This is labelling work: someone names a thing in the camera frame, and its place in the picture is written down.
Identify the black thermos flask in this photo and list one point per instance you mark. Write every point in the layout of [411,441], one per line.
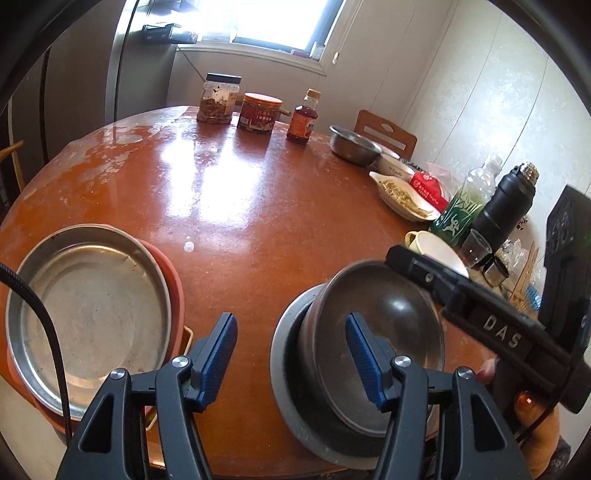
[510,202]

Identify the large steel bowl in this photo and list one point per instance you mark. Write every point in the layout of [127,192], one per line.
[307,415]

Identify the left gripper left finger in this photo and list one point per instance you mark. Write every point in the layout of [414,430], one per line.
[110,441]

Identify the wooden chair near door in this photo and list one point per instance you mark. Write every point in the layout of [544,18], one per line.
[11,173]

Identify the red-label jar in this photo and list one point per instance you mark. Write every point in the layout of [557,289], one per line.
[259,112]

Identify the clear jar black lid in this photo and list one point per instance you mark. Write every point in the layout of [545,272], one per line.
[218,98]

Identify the white ceramic bowl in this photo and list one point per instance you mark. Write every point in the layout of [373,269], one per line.
[389,165]

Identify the grey refrigerator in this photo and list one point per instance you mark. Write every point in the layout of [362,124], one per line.
[97,72]

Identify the red snack packet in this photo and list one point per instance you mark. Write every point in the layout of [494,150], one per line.
[430,189]

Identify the yellow ceramic bowl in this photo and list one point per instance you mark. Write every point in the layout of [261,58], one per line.
[428,244]

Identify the window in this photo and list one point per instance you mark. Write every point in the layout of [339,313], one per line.
[292,33]

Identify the white dish with food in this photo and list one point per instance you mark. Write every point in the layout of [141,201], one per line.
[403,199]

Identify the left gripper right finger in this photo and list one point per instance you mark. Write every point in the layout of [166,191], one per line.
[475,442]

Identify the brown sauce bottle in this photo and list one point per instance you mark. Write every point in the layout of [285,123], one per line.
[304,117]

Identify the small steel bowl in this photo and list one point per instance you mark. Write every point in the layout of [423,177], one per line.
[353,147]

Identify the right hand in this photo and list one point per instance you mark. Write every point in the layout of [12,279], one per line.
[540,446]

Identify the wooden chair by wall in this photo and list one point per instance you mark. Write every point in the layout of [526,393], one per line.
[386,133]

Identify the small steel cup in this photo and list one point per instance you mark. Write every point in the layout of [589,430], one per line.
[494,271]

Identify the dark steel bowl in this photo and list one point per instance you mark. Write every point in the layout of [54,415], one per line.
[366,316]

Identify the green label plastic bottle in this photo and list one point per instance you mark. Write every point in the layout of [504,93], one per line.
[476,191]

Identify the clear plastic cup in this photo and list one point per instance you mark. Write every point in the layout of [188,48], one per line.
[474,249]

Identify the chopsticks bundle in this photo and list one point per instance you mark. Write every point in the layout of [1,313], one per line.
[518,297]

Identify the steel pan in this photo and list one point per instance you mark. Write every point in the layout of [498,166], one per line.
[109,303]

